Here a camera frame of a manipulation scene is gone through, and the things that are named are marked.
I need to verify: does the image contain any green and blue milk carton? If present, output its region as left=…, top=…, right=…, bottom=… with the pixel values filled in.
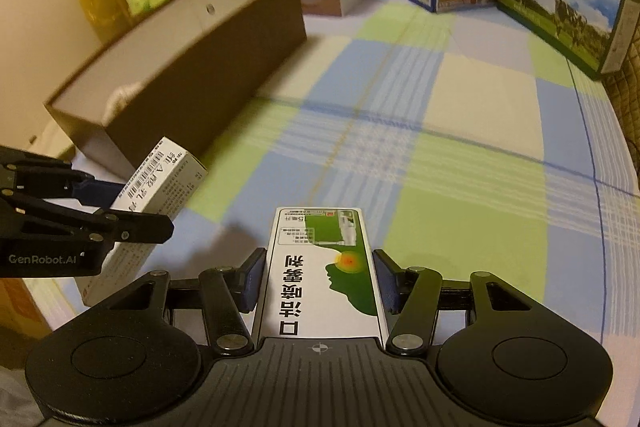
left=496, top=0, right=640, bottom=81

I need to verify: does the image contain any green and white medicine box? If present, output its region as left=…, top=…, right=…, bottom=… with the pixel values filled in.
left=252, top=207, right=391, bottom=343

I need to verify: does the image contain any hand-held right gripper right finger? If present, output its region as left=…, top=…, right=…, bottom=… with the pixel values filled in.
left=372, top=248, right=539, bottom=356

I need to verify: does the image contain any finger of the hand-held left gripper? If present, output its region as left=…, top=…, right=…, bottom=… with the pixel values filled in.
left=0, top=146, right=126, bottom=208
left=0, top=196, right=176, bottom=244

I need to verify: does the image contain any brown storage box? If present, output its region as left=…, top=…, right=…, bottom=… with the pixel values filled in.
left=44, top=0, right=308, bottom=180

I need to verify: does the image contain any plaid tablecloth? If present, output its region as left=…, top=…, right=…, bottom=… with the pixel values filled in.
left=30, top=2, right=640, bottom=408

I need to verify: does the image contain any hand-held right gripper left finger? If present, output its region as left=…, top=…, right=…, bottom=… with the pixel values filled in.
left=107, top=247, right=268, bottom=354

